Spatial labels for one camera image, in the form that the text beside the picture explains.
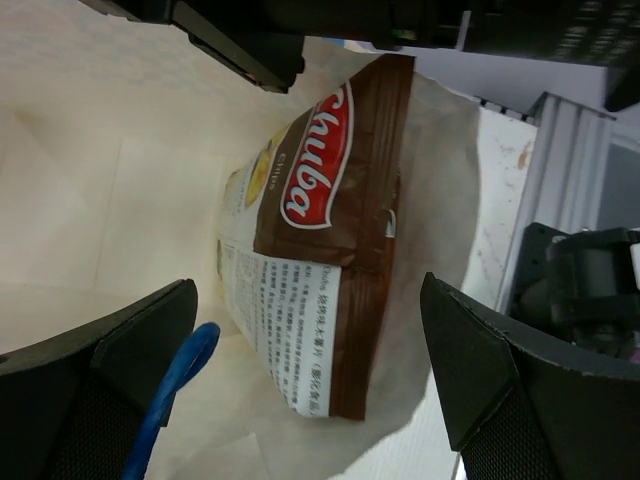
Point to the brown chocolate snack packet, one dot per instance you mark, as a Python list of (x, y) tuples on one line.
[(306, 240)]

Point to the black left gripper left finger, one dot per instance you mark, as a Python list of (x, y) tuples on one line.
[(72, 405)]

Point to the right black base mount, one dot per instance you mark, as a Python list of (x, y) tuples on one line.
[(582, 288)]

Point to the blue checkered paper bag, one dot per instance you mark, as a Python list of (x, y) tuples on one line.
[(117, 141)]

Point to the aluminium mounting rail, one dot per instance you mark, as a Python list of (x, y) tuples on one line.
[(565, 174)]

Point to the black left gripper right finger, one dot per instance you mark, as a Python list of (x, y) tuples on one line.
[(520, 404)]

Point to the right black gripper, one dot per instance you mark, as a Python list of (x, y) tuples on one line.
[(262, 41)]

